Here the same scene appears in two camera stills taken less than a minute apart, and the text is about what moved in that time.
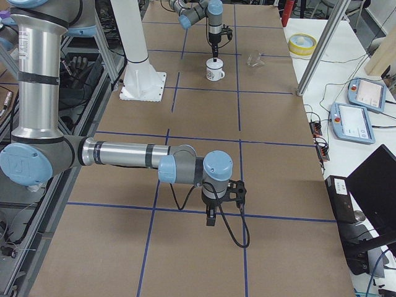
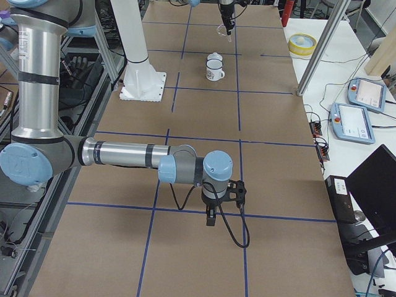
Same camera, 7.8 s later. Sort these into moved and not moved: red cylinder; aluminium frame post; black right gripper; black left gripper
Moved: black left gripper
Not moved: black right gripper; red cylinder; aluminium frame post
